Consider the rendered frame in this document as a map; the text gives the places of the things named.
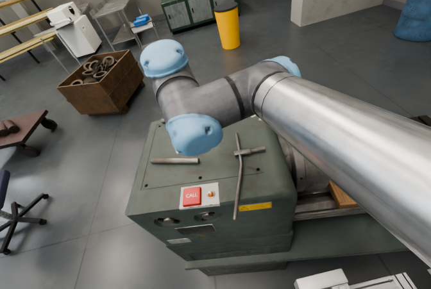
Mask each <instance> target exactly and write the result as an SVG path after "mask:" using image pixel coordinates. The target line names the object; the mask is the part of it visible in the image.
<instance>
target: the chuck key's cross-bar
mask: <svg viewBox="0 0 431 289"><path fill-rule="evenodd" d="M235 139H236V144H237V150H240V149H241V147H240V143H239V137H238V133H235ZM239 161H240V166H239V176H238V182H237V191H236V196H235V206H234V211H233V220H234V221H236V220H237V213H238V207H239V196H240V190H241V179H242V169H243V160H242V155H241V154H239Z"/></svg>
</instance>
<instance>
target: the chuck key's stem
mask: <svg viewBox="0 0 431 289"><path fill-rule="evenodd" d="M264 151H266V149H265V146H263V147H257V148H256V149H250V148H249V149H243V150H238V151H234V156H235V157H237V156H239V154H241V155H242V156H244V155H248V154H251V153H255V152H258V153H259V152H264Z"/></svg>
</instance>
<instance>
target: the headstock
mask: <svg viewBox="0 0 431 289"><path fill-rule="evenodd" d="M165 125H166V124H165V123H162V122H161V120H156V121H153V122H152V123H151V124H150V125H149V129H148V134H147V137H146V141H145V144H144V148H143V151H142V155H141V157H140V162H139V166H138V169H137V173H136V176H135V180H134V183H133V187H132V190H131V194H130V198H129V201H128V205H127V208H126V212H125V215H126V216H127V217H128V218H129V219H131V220H132V221H134V222H135V223H137V224H138V225H139V226H140V227H142V228H144V229H145V230H146V231H148V232H149V233H151V234H152V235H153V236H155V237H156V238H157V239H159V240H160V241H161V242H163V243H165V244H166V245H167V246H177V245H189V244H200V243H207V242H219V241H226V240H238V239H245V238H256V237H263V236H275V235H287V234H289V233H290V232H291V229H292V223H293V219H294V212H295V209H296V203H297V199H298V193H297V191H296V187H295V185H294V182H293V180H292V176H291V173H290V170H289V168H288V165H287V162H286V159H285V156H284V154H283V151H282V147H281V145H280V141H279V139H278V136H277V134H276V132H275V131H273V130H272V129H271V128H270V127H269V126H268V125H267V124H266V123H265V122H263V121H262V120H259V117H257V116H254V117H248V118H246V119H243V120H241V121H238V122H236V123H234V124H232V125H229V126H227V127H225V128H222V130H223V139H222V140H221V142H220V143H219V145H217V146H216V147H213V148H211V150H210V151H209V152H207V153H205V154H201V155H198V156H184V155H182V154H180V153H178V154H177V153H176V151H175V148H174V147H173V145H172V142H171V137H170V135H169V133H168V132H167V130H166V128H165ZM235 133H238V137H239V143H240V147H241V150H243V149H249V148H250V149H256V148H257V147H263V146H265V149H266V151H264V152H259V153H258V152H255V153H251V154H248V155H244V156H242V160H243V169H242V179H241V190H240V196H239V207H238V213H237V220H236V221H234V220H233V211H234V206H235V196H236V191H237V182H238V176H239V166H240V161H239V157H238V156H237V157H235V156H234V151H237V144H236V139H235ZM152 158H199V163H151V162H150V160H151V159H152ZM209 183H219V204H220V206H213V207H206V208H194V209H187V210H180V209H179V208H180V194H181V187H186V186H195V185H204V184H209ZM203 212H207V213H203Z"/></svg>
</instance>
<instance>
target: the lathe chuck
mask: <svg viewBox="0 0 431 289"><path fill-rule="evenodd" d="M303 159H304V162H305V172H306V185H305V189H304V191H308V190H313V189H316V190H318V189H324V188H326V187H327V186H328V184H329V181H330V180H329V179H328V178H327V177H326V176H325V175H324V174H323V173H322V172H320V171H319V170H318V169H317V168H316V167H315V166H313V164H311V163H310V162H309V161H308V160H307V159H306V158H304V157H303Z"/></svg>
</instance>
